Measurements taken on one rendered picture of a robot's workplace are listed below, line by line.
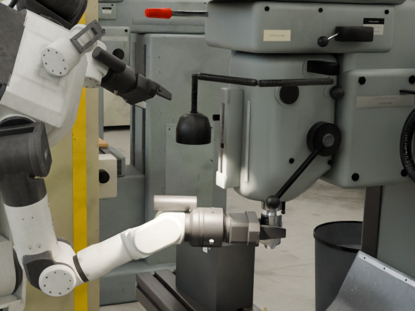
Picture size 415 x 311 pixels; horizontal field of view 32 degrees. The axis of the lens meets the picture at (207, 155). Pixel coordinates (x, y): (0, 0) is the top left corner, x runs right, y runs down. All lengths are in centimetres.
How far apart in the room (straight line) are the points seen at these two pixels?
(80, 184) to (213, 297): 146
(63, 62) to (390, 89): 68
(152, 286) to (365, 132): 85
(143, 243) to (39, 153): 30
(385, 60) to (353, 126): 16
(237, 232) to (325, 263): 201
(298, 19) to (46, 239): 69
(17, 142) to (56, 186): 177
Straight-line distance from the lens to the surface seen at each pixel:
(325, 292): 362
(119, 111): 1002
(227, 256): 188
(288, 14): 142
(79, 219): 329
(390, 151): 160
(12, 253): 195
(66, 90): 158
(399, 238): 185
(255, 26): 139
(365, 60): 154
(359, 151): 155
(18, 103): 152
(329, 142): 149
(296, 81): 137
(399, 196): 183
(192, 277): 200
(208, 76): 141
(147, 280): 214
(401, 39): 159
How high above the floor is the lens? 171
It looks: 12 degrees down
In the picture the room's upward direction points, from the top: 2 degrees clockwise
